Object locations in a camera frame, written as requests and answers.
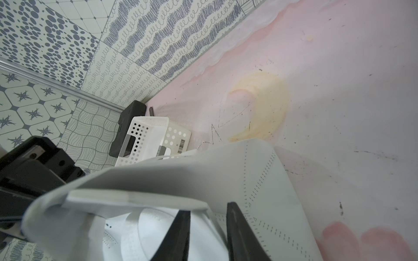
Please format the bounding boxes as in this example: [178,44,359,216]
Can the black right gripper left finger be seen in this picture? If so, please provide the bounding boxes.
[151,211,190,261]

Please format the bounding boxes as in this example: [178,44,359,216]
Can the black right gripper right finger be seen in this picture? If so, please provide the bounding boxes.
[226,202,271,261]

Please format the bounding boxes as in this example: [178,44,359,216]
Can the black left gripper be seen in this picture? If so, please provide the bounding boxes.
[1,136,86,228]

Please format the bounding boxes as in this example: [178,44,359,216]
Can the white perforated plastic basket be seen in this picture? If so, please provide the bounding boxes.
[115,116,192,166]

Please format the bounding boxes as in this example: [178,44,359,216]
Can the black plastic tool case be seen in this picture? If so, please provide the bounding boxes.
[109,101,147,158]

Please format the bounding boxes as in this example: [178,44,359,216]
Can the floral pink table mat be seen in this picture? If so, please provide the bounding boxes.
[149,1,418,261]

